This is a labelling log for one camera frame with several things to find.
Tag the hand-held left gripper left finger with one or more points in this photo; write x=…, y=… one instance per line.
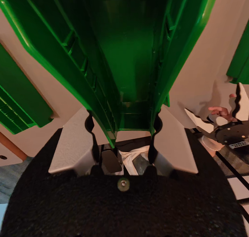
x=70, y=147

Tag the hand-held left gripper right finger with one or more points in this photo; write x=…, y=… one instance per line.
x=173, y=143

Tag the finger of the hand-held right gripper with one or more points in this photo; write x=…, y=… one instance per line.
x=200, y=122
x=243, y=105

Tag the green plastic bin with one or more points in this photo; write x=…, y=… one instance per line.
x=19, y=95
x=241, y=62
x=126, y=46

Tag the person's right hand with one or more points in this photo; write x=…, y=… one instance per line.
x=223, y=112

